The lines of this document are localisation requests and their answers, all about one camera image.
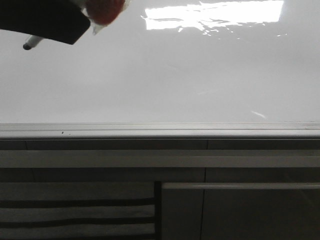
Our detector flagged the grey metal rail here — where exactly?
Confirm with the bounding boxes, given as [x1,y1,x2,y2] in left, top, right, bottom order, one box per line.
[0,149,320,168]

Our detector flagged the grey cabinet panel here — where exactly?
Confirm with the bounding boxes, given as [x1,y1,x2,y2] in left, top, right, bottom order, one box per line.
[162,182,320,240]

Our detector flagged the grey slatted panel black stripes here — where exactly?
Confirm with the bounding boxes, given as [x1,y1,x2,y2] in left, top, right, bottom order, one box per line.
[0,182,159,240]

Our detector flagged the white whiteboard marker black tip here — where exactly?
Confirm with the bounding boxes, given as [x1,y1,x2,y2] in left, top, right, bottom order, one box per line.
[22,0,130,51]

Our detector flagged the white whiteboard with aluminium frame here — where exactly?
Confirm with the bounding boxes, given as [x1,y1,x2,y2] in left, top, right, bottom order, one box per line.
[0,0,320,140]

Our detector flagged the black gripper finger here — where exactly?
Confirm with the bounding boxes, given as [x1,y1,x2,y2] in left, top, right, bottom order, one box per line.
[0,0,91,45]

